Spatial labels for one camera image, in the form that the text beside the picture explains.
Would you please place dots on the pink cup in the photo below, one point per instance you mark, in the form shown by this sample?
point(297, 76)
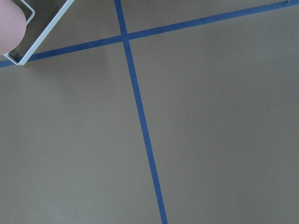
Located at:
point(12, 26)

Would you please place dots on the white metal frame rack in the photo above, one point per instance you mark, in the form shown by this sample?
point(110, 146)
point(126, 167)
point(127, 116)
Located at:
point(41, 17)

